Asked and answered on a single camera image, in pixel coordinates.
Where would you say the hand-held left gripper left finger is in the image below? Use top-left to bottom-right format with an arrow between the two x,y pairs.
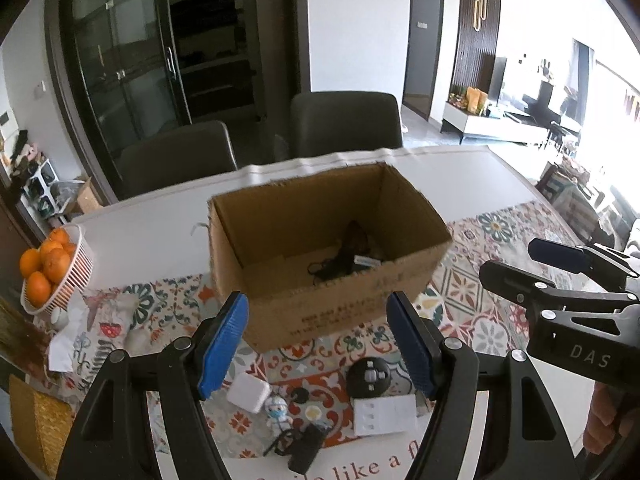
55,291 -> 251,480

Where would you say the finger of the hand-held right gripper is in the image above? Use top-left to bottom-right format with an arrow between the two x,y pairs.
527,237 -> 640,281
478,259 -> 637,320

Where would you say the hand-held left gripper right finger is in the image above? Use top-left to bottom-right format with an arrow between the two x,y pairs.
386,290 -> 583,480

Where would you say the white charger plug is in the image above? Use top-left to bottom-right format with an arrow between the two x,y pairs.
226,371 -> 273,415

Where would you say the white suited medic figurine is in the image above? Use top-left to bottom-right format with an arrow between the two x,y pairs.
262,394 -> 296,431

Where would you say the brown cardboard box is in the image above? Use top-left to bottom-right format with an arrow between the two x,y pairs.
207,162 -> 455,353

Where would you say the person's right hand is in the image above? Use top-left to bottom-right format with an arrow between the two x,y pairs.
582,380 -> 636,462

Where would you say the patterned floral tablecloth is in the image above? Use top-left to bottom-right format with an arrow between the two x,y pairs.
45,200 -> 591,480

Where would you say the black round disc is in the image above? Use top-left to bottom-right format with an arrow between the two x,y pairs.
346,357 -> 392,400

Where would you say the white card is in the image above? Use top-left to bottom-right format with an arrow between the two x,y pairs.
352,394 -> 418,437

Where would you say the white table cover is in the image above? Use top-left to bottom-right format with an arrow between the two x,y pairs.
70,144 -> 538,291

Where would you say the white tv console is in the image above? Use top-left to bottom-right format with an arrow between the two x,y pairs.
442,100 -> 556,147

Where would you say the white crumpled paper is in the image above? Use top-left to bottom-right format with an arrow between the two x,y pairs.
47,305 -> 90,373

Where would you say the white fruit basket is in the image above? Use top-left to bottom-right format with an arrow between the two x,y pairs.
20,223 -> 96,316

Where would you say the yellow gift bag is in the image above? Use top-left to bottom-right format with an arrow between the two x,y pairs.
465,87 -> 488,115

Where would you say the dark grey dining chair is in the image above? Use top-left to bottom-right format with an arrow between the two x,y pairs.
116,120 -> 238,200
287,91 -> 405,163

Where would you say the pile of oranges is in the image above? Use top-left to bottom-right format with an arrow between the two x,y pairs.
19,227 -> 80,308

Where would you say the small cardboard box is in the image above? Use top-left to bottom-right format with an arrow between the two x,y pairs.
72,176 -> 106,215

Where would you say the white shoe rack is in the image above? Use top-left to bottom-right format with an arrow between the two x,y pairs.
15,157 -> 63,218

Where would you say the dark interior door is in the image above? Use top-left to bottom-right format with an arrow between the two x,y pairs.
402,0 -> 446,121

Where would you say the dark glass door cabinet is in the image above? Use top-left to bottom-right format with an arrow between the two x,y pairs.
44,0 -> 301,201

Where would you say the black cable bundle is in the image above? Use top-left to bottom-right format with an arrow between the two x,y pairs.
306,220 -> 396,286

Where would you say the black adapter with cable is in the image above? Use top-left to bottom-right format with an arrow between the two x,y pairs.
262,422 -> 326,471

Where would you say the dark slatted wall panel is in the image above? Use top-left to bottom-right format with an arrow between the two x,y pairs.
450,0 -> 503,106

